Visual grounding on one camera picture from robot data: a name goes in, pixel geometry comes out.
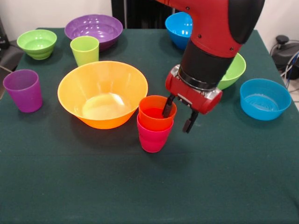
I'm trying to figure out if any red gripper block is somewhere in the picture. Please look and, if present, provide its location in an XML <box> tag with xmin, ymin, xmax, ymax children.
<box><xmin>162</xmin><ymin>64</ymin><xmax>223</xmax><ymax>134</ymax></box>

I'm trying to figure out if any orange-red cup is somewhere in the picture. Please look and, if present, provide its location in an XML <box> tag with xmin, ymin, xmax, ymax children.
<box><xmin>138</xmin><ymin>95</ymin><xmax>178</xmax><ymax>133</ymax></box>

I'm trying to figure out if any pink cup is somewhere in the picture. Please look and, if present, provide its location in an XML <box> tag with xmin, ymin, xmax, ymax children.
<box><xmin>136</xmin><ymin>114</ymin><xmax>175</xmax><ymax>154</ymax></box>

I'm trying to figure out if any dark green tablecloth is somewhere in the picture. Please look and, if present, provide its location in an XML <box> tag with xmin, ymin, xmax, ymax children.
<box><xmin>0</xmin><ymin>28</ymin><xmax>299</xmax><ymax>224</ymax></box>

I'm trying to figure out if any large green bowl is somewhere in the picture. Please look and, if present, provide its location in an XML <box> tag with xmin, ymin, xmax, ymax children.
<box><xmin>217</xmin><ymin>53</ymin><xmax>247</xmax><ymax>91</ymax></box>

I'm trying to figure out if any large orange bowl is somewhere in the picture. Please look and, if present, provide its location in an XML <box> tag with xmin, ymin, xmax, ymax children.
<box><xmin>57</xmin><ymin>60</ymin><xmax>149</xmax><ymax>130</ymax></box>

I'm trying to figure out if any deep blue bowl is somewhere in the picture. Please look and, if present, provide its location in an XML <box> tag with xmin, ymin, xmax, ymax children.
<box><xmin>164</xmin><ymin>12</ymin><xmax>194</xmax><ymax>50</ymax></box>

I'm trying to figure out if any shallow blue bowl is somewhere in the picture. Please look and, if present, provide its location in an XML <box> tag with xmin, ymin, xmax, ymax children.
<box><xmin>240</xmin><ymin>78</ymin><xmax>292</xmax><ymax>121</ymax></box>

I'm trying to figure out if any green cup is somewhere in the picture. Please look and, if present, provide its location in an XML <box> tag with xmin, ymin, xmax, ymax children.
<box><xmin>70</xmin><ymin>35</ymin><xmax>100</xmax><ymax>67</ymax></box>

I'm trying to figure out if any purple bowl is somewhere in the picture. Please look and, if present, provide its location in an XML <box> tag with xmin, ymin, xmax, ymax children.
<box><xmin>64</xmin><ymin>14</ymin><xmax>124</xmax><ymax>51</ymax></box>

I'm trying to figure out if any purple cup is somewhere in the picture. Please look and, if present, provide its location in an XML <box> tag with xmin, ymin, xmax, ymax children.
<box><xmin>2</xmin><ymin>69</ymin><xmax>43</xmax><ymax>113</ymax></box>

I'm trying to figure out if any small ribbed green bowl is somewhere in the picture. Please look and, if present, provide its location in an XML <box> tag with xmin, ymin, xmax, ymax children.
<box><xmin>16</xmin><ymin>29</ymin><xmax>57</xmax><ymax>60</ymax></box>

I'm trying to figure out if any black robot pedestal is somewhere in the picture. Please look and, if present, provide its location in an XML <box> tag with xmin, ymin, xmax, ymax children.
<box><xmin>111</xmin><ymin>0</ymin><xmax>176</xmax><ymax>29</ymax></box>

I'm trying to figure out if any tangle of cables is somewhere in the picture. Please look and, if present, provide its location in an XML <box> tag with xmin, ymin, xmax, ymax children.
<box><xmin>280</xmin><ymin>52</ymin><xmax>299</xmax><ymax>91</ymax></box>

